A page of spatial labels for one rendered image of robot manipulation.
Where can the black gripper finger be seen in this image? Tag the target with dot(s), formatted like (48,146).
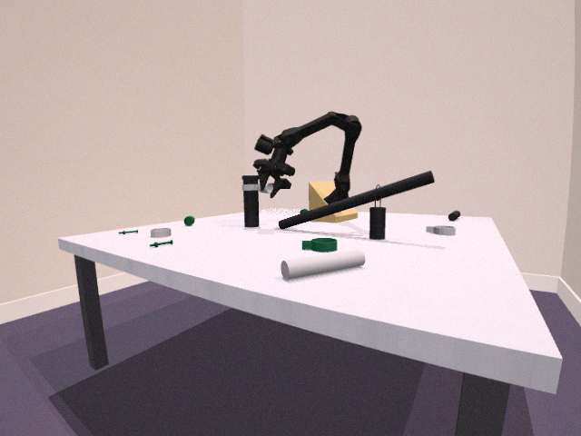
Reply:
(276,188)
(264,175)

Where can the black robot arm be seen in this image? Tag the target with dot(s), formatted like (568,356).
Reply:
(284,142)

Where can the grey cup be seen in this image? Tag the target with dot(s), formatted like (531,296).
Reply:
(253,187)

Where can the white cylinder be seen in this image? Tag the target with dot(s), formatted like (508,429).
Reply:
(326,263)

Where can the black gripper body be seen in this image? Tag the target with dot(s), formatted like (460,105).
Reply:
(267,164)

